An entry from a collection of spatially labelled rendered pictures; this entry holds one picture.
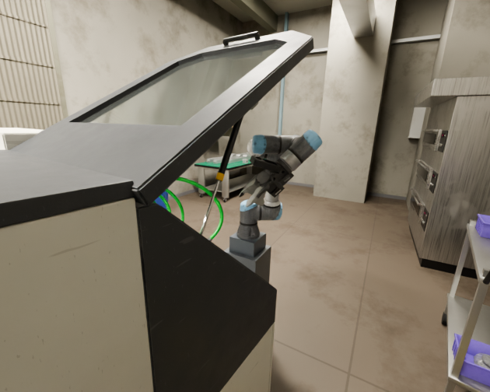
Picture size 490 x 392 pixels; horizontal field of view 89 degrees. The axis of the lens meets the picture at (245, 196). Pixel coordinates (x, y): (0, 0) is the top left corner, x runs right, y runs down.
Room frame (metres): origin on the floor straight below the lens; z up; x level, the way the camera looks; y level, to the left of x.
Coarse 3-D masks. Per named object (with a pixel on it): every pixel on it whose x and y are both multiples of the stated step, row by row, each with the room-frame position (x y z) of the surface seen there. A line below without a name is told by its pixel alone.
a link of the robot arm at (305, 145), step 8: (304, 136) 0.92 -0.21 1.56; (312, 136) 0.91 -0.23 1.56; (296, 144) 0.92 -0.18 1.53; (304, 144) 0.91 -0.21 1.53; (312, 144) 0.90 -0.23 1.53; (320, 144) 0.92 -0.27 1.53; (296, 152) 0.90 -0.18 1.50; (304, 152) 0.90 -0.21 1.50; (312, 152) 0.92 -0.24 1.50; (304, 160) 0.92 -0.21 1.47
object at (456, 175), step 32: (416, 96) 4.01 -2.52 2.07; (448, 96) 2.77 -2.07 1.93; (480, 96) 2.61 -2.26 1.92; (448, 128) 2.75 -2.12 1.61; (480, 128) 2.59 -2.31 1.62; (416, 160) 3.89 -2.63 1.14; (448, 160) 2.67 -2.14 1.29; (480, 160) 2.56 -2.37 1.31; (416, 192) 3.66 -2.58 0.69; (448, 192) 2.64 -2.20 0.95; (480, 192) 2.52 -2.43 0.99; (416, 224) 3.24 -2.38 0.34; (448, 224) 2.61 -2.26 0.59; (448, 256) 2.58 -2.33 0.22
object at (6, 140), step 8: (0, 128) 1.18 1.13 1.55; (8, 128) 1.21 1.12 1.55; (16, 128) 1.24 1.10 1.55; (24, 128) 1.27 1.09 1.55; (0, 136) 0.81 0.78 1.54; (8, 136) 0.81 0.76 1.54; (16, 136) 0.83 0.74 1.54; (24, 136) 0.84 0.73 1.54; (32, 136) 0.86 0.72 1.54; (0, 144) 0.83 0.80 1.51; (8, 144) 0.81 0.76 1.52; (16, 144) 0.82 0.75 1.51
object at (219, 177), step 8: (240, 120) 0.68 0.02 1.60; (232, 136) 0.66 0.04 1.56; (232, 144) 0.66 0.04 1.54; (224, 152) 0.65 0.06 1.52; (224, 160) 0.64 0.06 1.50; (224, 168) 0.64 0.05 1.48; (216, 176) 0.63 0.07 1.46; (216, 184) 0.63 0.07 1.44; (208, 208) 0.60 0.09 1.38; (200, 232) 0.59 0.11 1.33
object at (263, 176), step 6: (282, 162) 0.90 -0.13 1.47; (282, 168) 0.91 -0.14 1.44; (288, 168) 0.90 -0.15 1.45; (258, 174) 0.94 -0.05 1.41; (264, 174) 0.92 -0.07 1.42; (270, 174) 0.90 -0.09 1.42; (276, 174) 0.91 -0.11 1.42; (282, 174) 0.92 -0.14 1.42; (288, 174) 0.92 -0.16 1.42; (258, 180) 0.91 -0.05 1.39; (264, 180) 0.89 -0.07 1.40; (270, 180) 0.89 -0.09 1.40; (276, 180) 0.89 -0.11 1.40; (282, 180) 0.92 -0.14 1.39; (288, 180) 0.93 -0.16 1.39; (270, 186) 0.90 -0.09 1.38; (276, 186) 0.91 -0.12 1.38; (282, 186) 0.93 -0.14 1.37; (270, 192) 0.91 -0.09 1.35; (276, 192) 0.92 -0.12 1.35
